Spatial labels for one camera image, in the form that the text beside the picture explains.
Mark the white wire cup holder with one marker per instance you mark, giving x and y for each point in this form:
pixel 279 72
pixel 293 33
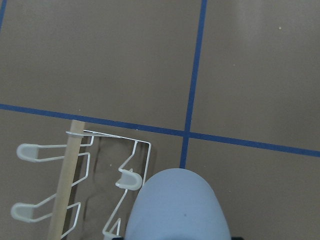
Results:
pixel 75 169

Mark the light blue plastic cup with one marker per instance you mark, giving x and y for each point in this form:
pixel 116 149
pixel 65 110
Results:
pixel 177 204

